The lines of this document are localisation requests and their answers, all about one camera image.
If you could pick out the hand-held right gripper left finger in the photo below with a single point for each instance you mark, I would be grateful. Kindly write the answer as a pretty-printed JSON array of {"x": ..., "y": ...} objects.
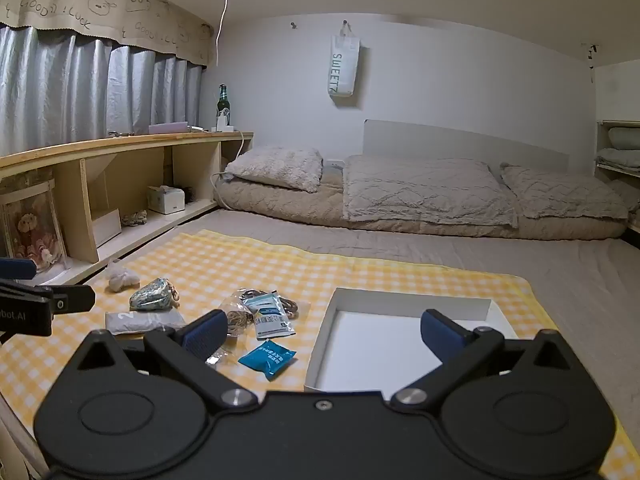
[{"x": 205, "y": 332}]

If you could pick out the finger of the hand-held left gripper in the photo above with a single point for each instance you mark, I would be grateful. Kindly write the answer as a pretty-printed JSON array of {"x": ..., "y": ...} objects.
[
  {"x": 17, "y": 268},
  {"x": 70, "y": 297}
]

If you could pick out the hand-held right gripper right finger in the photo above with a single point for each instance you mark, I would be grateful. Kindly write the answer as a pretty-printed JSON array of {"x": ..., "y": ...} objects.
[{"x": 440, "y": 335}]

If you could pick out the grey pouch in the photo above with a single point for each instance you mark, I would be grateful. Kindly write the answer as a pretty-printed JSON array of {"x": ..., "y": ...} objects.
[{"x": 140, "y": 321}]

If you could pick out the white and blue packet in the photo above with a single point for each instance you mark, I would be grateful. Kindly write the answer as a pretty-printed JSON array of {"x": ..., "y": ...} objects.
[{"x": 272, "y": 325}]

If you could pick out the white shallow box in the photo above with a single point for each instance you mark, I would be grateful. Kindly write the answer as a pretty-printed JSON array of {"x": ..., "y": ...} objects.
[{"x": 370, "y": 340}]

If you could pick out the small clear bag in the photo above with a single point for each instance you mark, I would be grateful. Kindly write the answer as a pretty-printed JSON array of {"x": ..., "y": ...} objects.
[{"x": 223, "y": 358}]

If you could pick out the teddy bear picture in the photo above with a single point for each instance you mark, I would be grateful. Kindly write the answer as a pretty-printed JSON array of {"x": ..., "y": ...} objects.
[{"x": 30, "y": 230}]

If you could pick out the white crumpled bag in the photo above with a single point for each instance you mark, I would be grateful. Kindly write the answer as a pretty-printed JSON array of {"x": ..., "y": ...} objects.
[{"x": 122, "y": 277}]

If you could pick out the teal patterned clear bag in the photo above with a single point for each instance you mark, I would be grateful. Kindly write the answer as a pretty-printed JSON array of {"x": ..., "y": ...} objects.
[{"x": 150, "y": 297}]

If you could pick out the light blue label packet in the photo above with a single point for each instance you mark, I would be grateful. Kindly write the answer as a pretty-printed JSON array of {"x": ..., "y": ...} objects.
[{"x": 262, "y": 301}]

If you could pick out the blue square packet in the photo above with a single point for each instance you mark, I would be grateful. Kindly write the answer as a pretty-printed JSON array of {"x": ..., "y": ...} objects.
[{"x": 267, "y": 357}]

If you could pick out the yellow checked mat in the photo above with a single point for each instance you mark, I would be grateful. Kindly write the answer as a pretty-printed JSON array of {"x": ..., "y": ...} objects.
[{"x": 210, "y": 260}]

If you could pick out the white cardboard box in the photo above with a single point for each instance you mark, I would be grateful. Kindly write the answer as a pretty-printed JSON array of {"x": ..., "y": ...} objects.
[{"x": 107, "y": 227}]

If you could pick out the brown braided bundle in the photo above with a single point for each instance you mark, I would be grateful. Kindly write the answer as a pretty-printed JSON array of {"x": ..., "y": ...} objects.
[{"x": 134, "y": 218}]

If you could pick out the white tissue box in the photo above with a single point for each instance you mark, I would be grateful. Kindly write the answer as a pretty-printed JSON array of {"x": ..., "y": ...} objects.
[{"x": 167, "y": 200}]

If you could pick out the large quilted beige pillow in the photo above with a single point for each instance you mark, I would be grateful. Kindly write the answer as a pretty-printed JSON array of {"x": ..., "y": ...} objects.
[{"x": 425, "y": 190}]

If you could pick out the folded beige quilt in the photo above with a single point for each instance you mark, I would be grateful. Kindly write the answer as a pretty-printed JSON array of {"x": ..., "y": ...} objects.
[{"x": 280, "y": 205}]

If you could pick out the wooden bedside shelf unit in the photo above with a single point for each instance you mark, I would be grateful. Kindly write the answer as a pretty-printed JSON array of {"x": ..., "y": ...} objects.
[{"x": 125, "y": 147}]

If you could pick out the fluffy beige pillow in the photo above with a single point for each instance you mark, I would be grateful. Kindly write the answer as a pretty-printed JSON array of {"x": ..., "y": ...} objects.
[{"x": 277, "y": 167}]

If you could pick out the grey curtain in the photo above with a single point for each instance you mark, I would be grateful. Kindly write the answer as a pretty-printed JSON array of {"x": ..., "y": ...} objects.
[{"x": 60, "y": 90}]

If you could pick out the small quilted beige pillow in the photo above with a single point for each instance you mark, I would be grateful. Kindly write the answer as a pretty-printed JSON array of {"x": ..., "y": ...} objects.
[{"x": 560, "y": 192}]

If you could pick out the white headboard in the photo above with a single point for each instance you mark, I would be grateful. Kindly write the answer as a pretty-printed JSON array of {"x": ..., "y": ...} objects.
[{"x": 450, "y": 140}]

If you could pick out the pink flat box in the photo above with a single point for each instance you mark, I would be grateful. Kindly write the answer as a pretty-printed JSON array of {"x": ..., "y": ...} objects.
[{"x": 169, "y": 128}]

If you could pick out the white charger block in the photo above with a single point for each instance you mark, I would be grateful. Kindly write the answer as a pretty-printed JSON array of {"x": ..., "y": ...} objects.
[{"x": 223, "y": 124}]

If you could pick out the green glass bottle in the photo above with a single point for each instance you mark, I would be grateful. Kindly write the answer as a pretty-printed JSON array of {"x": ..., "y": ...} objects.
[{"x": 223, "y": 105}]

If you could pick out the folded grey bedding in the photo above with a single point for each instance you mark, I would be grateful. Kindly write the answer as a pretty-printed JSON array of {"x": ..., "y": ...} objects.
[{"x": 622, "y": 139}]

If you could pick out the beige printed curtain valance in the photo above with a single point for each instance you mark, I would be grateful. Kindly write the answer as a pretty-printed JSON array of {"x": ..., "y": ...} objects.
[{"x": 100, "y": 5}]

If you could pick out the white hanging bag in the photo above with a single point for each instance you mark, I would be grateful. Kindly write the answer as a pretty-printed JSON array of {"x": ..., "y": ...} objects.
[{"x": 344, "y": 70}]

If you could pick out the white wall socket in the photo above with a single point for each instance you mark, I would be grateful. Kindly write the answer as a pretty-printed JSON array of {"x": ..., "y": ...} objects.
[{"x": 333, "y": 164}]

